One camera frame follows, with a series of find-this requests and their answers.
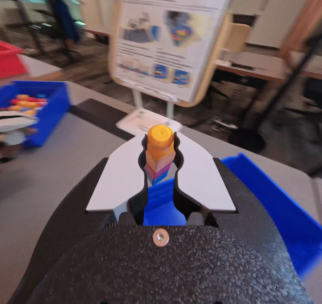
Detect blue plastic bin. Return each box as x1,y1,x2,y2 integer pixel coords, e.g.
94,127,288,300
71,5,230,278
143,153,322,282
0,80,71,149

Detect wood-edged desk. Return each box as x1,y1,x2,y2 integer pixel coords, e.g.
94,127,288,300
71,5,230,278
215,51,322,83

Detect black floor stand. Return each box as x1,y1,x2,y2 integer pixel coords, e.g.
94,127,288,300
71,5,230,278
230,34,322,152

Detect red mega block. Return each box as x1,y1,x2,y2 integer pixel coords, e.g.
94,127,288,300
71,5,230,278
143,163,174,180

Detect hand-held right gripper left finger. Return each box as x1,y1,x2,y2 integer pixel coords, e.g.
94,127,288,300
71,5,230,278
86,134,149,222

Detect blue mega block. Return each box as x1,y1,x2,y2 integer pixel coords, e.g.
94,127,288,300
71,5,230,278
148,173,168,186

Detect orange mega block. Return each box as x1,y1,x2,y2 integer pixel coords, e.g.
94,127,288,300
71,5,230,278
145,125,176,172

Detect poster board stand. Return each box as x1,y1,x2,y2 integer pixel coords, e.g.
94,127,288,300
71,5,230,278
108,0,239,137

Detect blue jacket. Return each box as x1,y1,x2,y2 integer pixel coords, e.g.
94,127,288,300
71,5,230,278
49,0,81,47

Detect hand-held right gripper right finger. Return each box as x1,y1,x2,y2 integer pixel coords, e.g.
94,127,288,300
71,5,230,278
173,132,237,218

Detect red plastic bin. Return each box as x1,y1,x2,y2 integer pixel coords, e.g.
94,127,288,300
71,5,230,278
0,41,29,79

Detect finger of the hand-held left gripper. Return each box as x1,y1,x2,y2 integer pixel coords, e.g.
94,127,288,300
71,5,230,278
0,111,32,118
0,118,40,133

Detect light wooden box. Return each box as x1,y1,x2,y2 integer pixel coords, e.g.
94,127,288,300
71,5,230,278
221,14,252,53

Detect pile of mega blocks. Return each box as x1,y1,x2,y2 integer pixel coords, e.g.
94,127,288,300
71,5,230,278
9,94,49,116

